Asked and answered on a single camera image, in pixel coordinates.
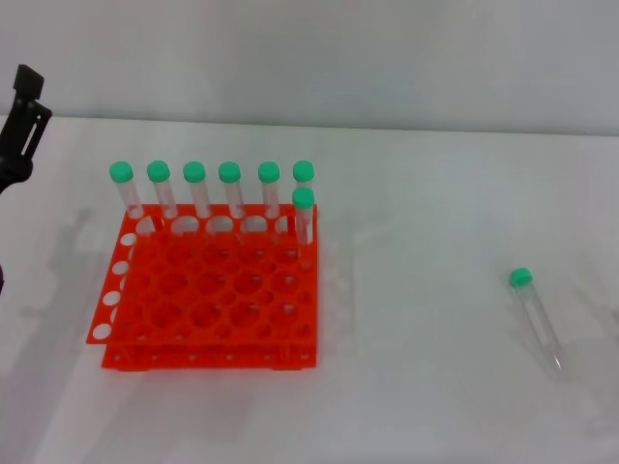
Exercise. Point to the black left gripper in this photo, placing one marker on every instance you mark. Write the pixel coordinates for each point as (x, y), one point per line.
(14, 171)

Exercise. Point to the orange plastic test tube rack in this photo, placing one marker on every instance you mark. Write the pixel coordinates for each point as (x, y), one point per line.
(169, 362)

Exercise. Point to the clear test tube green cap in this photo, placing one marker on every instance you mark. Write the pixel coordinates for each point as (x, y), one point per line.
(194, 171)
(158, 171)
(121, 171)
(229, 171)
(303, 197)
(521, 277)
(303, 171)
(269, 171)

